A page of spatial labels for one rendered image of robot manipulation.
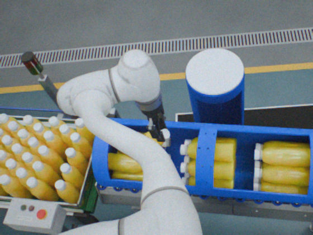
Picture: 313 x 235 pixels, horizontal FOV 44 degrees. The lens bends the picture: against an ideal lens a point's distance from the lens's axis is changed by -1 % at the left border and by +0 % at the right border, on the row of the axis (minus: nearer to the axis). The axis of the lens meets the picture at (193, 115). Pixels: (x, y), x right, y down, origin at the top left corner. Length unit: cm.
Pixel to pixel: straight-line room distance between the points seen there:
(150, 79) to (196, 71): 80
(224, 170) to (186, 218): 79
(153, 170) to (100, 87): 37
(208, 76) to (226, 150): 50
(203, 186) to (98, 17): 266
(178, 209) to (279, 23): 293
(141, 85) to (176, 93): 200
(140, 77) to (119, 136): 21
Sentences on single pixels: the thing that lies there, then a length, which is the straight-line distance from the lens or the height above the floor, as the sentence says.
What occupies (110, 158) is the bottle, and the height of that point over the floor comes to 115.
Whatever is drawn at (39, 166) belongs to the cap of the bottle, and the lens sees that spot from 171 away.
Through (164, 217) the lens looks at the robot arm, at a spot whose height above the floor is 184.
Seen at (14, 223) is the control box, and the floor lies 110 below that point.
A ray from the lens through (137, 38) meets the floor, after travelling 352.
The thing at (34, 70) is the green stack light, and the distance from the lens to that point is 190.
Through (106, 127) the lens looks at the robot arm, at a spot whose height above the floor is 171.
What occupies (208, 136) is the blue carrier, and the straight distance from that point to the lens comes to 142.
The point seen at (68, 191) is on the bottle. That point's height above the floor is 106.
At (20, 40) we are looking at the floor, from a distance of 398.
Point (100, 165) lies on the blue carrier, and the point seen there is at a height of 119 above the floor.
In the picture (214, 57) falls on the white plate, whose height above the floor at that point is 104.
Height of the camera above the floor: 248
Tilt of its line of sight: 58 degrees down
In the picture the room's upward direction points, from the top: 12 degrees counter-clockwise
